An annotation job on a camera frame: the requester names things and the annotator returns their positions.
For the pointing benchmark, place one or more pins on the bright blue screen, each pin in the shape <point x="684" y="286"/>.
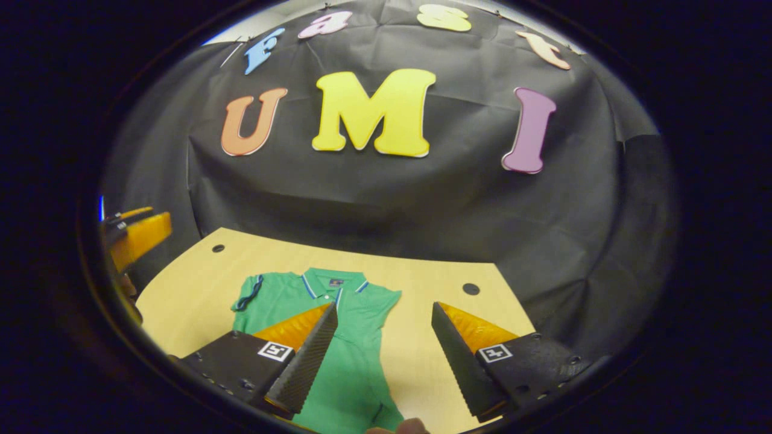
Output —
<point x="101" y="208"/>

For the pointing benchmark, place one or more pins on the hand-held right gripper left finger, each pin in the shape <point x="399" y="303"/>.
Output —
<point x="307" y="367"/>

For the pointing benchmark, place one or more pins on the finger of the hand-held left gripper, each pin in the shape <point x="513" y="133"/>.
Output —
<point x="117" y="219"/>
<point x="145" y="235"/>

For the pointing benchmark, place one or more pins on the black backdrop cloth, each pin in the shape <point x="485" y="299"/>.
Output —
<point x="422" y="211"/>

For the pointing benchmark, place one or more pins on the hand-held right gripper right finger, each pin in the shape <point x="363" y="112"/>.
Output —
<point x="458" y="367"/>

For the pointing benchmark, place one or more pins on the green T-shirt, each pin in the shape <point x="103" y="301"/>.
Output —
<point x="356" y="374"/>

